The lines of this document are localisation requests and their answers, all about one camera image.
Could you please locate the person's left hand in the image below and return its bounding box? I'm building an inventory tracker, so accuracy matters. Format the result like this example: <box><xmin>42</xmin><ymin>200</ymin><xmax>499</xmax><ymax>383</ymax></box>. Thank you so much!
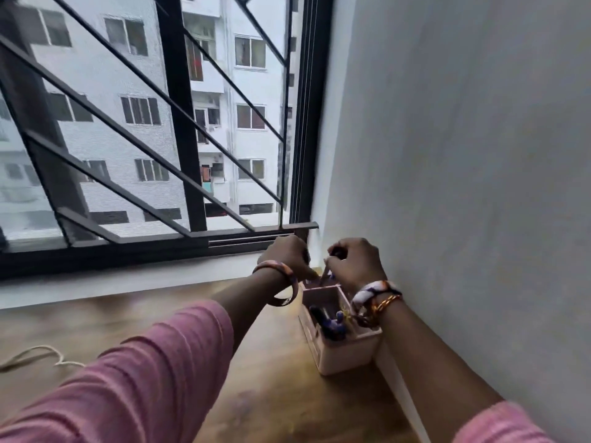
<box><xmin>258</xmin><ymin>234</ymin><xmax>320</xmax><ymax>283</ymax></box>

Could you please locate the person's right hand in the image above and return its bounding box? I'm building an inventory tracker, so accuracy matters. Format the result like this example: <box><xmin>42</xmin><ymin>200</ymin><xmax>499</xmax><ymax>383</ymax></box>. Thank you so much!
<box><xmin>325</xmin><ymin>237</ymin><xmax>388</xmax><ymax>297</ymax></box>

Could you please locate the person's right forearm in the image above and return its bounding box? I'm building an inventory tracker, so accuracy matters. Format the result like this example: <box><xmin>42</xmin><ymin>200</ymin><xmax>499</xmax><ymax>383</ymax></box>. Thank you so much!
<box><xmin>369</xmin><ymin>293</ymin><xmax>504</xmax><ymax>429</ymax></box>

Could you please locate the person's left forearm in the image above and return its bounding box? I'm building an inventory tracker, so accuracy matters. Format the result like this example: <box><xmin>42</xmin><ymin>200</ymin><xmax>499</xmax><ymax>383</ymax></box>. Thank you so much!
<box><xmin>210</xmin><ymin>265</ymin><xmax>292</xmax><ymax>353</ymax></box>

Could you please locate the orange patterned bangle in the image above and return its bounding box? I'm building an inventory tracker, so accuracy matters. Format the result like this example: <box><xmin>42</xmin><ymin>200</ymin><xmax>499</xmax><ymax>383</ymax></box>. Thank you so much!
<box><xmin>252</xmin><ymin>260</ymin><xmax>299</xmax><ymax>306</ymax></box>

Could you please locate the white and orange bangle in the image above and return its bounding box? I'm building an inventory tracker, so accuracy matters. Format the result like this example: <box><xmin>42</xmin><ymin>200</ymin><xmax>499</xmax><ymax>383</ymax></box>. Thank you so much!
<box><xmin>351</xmin><ymin>280</ymin><xmax>401</xmax><ymax>314</ymax></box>

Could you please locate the blue pen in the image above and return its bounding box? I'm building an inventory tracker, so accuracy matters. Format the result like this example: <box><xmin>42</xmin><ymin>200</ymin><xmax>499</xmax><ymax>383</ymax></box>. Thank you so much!
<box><xmin>308</xmin><ymin>305</ymin><xmax>348</xmax><ymax>342</ymax></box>

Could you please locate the white desk organizer box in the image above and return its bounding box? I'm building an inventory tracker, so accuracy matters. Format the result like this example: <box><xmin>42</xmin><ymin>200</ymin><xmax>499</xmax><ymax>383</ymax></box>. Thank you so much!
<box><xmin>298</xmin><ymin>277</ymin><xmax>383</xmax><ymax>377</ymax></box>

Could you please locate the white skirting board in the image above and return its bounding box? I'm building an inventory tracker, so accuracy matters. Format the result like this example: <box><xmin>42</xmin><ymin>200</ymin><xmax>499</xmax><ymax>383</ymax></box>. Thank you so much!
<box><xmin>373</xmin><ymin>339</ymin><xmax>432</xmax><ymax>443</ymax></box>

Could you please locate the black window grille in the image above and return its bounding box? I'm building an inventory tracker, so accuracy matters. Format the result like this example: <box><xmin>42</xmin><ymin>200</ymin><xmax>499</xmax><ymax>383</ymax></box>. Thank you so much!
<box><xmin>0</xmin><ymin>0</ymin><xmax>296</xmax><ymax>247</ymax></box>

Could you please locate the pink left sleeve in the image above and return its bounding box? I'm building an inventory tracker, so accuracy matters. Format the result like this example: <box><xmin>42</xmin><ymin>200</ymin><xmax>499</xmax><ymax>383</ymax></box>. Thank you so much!
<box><xmin>0</xmin><ymin>300</ymin><xmax>235</xmax><ymax>443</ymax></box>

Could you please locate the pink sleeve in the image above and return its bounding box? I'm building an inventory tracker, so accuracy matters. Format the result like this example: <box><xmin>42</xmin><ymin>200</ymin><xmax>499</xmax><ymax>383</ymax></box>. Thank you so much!
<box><xmin>452</xmin><ymin>401</ymin><xmax>555</xmax><ymax>443</ymax></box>
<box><xmin>0</xmin><ymin>300</ymin><xmax>235</xmax><ymax>443</ymax></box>

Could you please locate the pink right sleeve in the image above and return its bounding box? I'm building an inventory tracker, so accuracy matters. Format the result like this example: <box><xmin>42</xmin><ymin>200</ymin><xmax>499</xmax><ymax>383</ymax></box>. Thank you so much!
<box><xmin>452</xmin><ymin>401</ymin><xmax>555</xmax><ymax>443</ymax></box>

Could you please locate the white apartment building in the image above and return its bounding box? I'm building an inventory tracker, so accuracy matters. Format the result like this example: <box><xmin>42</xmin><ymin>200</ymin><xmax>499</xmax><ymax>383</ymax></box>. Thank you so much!
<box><xmin>0</xmin><ymin>0</ymin><xmax>301</xmax><ymax>240</ymax></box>

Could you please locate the white cable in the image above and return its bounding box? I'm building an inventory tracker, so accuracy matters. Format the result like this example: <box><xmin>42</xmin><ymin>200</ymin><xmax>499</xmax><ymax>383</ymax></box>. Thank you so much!
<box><xmin>0</xmin><ymin>345</ymin><xmax>86</xmax><ymax>373</ymax></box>

